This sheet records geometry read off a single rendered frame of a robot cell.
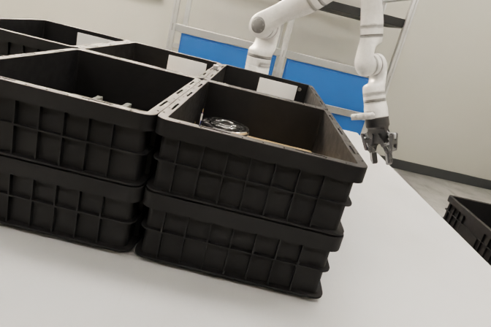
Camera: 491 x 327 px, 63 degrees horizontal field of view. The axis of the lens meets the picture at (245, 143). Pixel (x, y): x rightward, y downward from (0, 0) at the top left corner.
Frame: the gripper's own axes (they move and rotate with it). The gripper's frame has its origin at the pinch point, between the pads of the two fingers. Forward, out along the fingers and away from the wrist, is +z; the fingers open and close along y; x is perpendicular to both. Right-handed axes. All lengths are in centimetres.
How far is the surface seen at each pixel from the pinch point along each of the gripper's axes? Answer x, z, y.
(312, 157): 67, -16, -51
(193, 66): 49, -39, 28
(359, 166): 62, -14, -54
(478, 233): -37, 34, -7
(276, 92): 27.2, -26.7, 15.2
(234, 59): -45, -58, 173
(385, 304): 54, 11, -49
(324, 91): -104, -25, 146
